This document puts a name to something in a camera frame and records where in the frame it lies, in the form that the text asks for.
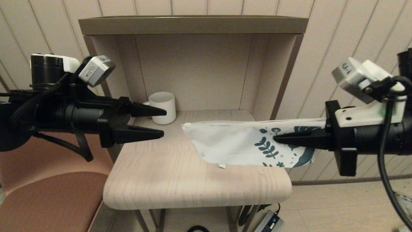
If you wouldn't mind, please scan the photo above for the white leaf-print zip pouch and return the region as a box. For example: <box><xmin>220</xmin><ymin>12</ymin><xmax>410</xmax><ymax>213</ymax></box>
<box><xmin>182</xmin><ymin>118</ymin><xmax>327</xmax><ymax>168</ymax></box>

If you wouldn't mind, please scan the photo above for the white ribbed ceramic mug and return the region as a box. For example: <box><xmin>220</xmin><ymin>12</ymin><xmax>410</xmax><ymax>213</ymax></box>
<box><xmin>143</xmin><ymin>92</ymin><xmax>176</xmax><ymax>125</ymax></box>

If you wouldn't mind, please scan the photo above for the brown upholstered chair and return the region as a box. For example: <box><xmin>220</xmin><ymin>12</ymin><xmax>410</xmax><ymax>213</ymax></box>
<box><xmin>0</xmin><ymin>97</ymin><xmax>117</xmax><ymax>232</ymax></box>

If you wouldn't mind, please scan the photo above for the silver power adapter box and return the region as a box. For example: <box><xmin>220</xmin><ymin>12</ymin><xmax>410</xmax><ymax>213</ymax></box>
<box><xmin>254</xmin><ymin>211</ymin><xmax>284</xmax><ymax>232</ymax></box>

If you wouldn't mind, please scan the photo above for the beige wooden hutch desk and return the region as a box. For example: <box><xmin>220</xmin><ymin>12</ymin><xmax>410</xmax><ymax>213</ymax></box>
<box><xmin>78</xmin><ymin>15</ymin><xmax>308</xmax><ymax>232</ymax></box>

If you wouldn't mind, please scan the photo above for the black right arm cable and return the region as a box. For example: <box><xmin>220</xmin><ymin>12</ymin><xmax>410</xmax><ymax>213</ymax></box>
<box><xmin>364</xmin><ymin>76</ymin><xmax>412</xmax><ymax>231</ymax></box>

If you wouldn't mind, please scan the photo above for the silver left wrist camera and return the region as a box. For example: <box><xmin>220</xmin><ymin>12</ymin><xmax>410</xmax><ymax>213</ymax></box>
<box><xmin>78</xmin><ymin>55</ymin><xmax>116</xmax><ymax>87</ymax></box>

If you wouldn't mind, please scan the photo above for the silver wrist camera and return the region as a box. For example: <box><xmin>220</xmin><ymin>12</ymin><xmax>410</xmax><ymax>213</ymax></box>
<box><xmin>332</xmin><ymin>57</ymin><xmax>407</xmax><ymax>128</ymax></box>
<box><xmin>78</xmin><ymin>55</ymin><xmax>116</xmax><ymax>87</ymax></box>

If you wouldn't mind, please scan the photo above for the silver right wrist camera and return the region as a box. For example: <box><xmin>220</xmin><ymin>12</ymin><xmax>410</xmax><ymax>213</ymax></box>
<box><xmin>332</xmin><ymin>57</ymin><xmax>407</xmax><ymax>128</ymax></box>

